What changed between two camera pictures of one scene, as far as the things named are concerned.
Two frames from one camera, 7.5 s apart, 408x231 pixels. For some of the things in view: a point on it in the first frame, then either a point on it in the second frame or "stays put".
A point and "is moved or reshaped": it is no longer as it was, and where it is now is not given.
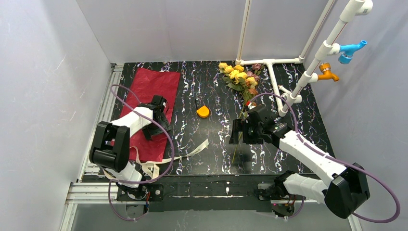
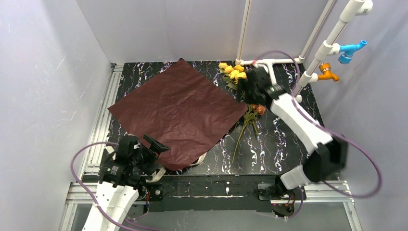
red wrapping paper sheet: x=141 y=86 is moved or reshaped
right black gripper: x=243 y=132 → x=248 y=85
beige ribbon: x=151 y=169 → x=162 y=171
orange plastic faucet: x=325 y=68 stays put
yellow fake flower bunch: x=235 y=77 stays put
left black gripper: x=158 y=124 → x=146 y=150
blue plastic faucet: x=348 y=51 stays put
